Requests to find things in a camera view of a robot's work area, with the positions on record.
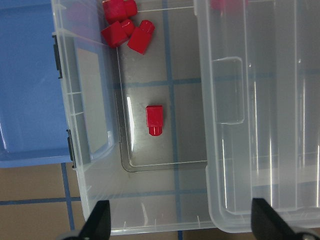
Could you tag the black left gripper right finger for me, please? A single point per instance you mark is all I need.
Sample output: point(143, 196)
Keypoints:
point(266, 223)

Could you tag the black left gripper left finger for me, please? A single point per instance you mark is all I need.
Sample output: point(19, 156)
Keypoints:
point(98, 224)

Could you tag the red block single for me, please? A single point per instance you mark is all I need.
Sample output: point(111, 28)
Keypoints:
point(154, 119)

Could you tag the clear plastic box lid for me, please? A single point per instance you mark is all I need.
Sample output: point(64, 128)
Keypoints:
point(260, 76)

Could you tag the clear plastic storage box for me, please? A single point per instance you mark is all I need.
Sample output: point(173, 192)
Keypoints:
point(153, 183)

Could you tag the blue plastic tray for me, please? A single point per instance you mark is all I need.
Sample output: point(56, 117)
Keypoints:
point(33, 127)

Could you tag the red block in pile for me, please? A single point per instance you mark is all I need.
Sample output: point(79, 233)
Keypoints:
point(141, 37)
point(118, 33)
point(119, 10)

